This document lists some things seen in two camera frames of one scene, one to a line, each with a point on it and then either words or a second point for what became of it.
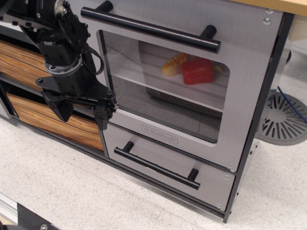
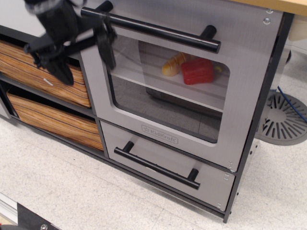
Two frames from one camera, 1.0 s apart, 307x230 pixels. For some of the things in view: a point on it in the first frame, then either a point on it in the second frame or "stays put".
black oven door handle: x=103 y=14 stays put
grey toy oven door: x=206 y=105 stays put
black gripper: x=79 y=85 to x=60 y=28
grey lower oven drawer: x=217 y=184 stays put
